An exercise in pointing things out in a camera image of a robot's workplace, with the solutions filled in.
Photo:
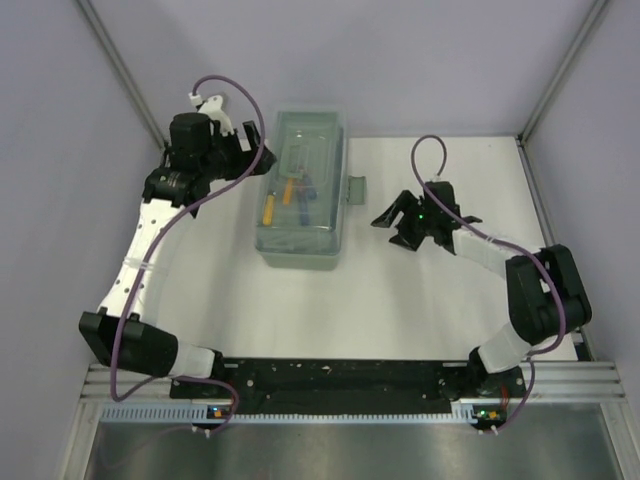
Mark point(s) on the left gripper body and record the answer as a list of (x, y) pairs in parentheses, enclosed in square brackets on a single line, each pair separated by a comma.
[(226, 157)]

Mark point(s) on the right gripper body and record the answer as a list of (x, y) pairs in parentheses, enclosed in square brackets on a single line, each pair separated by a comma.
[(425, 220)]

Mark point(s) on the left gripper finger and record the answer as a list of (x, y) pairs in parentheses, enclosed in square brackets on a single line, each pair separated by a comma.
[(266, 162), (253, 135)]

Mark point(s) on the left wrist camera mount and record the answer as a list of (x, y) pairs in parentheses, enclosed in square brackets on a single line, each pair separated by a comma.
[(213, 107)]

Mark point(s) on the aluminium frame rail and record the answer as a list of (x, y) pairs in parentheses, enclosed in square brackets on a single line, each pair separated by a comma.
[(555, 382)]

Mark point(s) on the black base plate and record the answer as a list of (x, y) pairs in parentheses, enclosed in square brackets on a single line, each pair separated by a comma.
[(338, 386)]

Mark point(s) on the blue screwdriver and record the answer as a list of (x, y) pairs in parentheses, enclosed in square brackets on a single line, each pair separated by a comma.
[(303, 210), (307, 185)]

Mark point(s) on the orange handled screwdriver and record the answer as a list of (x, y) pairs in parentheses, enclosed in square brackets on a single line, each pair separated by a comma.
[(288, 191)]

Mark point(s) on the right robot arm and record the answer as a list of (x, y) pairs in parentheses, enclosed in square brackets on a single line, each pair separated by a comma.
[(546, 298)]

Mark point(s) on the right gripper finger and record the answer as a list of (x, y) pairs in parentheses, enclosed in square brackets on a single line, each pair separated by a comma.
[(409, 242), (403, 202)]

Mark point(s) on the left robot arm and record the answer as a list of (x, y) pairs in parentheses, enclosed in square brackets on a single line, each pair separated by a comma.
[(123, 331)]

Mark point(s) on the white cable duct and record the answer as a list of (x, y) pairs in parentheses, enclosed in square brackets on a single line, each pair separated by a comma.
[(209, 415)]

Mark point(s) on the green toolbox with clear lid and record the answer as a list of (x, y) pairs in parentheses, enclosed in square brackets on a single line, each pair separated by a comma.
[(314, 138)]

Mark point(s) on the yellow handled screwdriver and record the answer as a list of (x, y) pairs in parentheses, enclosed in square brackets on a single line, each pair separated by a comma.
[(268, 211)]

